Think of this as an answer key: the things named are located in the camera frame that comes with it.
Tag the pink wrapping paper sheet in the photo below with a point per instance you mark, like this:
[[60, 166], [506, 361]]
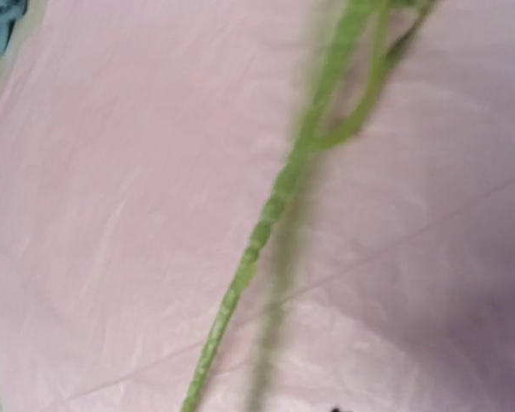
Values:
[[138, 142]]

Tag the single pink fake rose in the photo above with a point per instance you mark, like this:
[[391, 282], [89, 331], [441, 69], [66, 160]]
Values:
[[396, 25]]

